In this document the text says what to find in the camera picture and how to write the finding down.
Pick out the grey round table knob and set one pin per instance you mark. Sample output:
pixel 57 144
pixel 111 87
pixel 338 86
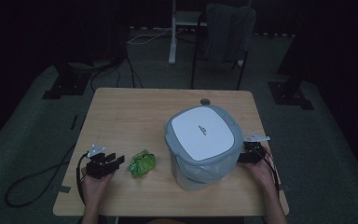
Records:
pixel 205 101

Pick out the translucent plastic trash bag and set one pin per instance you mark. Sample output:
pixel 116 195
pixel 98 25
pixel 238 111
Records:
pixel 206 169

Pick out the white grey lidded trash can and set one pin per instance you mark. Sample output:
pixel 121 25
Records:
pixel 202 133

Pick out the person's right hand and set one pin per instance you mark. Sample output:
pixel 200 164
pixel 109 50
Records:
pixel 261 172

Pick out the black floor strip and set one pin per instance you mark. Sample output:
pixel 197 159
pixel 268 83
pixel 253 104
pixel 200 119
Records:
pixel 74 122

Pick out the grey tape piece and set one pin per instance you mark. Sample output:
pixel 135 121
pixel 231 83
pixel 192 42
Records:
pixel 64 188

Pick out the green wrapper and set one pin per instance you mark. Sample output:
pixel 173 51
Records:
pixel 142 164

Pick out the black stand base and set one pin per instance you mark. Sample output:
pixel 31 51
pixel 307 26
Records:
pixel 289 95
pixel 66 84

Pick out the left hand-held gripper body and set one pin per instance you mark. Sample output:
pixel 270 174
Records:
pixel 98 169

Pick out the black chair with dark cloth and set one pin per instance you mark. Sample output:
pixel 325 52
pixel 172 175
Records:
pixel 228 34

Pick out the person's left hand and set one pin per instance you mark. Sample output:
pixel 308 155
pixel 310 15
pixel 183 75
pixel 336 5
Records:
pixel 93 186

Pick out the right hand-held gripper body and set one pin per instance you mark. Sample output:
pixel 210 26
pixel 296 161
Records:
pixel 254 151

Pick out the white metal stand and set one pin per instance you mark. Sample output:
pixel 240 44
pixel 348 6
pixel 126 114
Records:
pixel 176 31

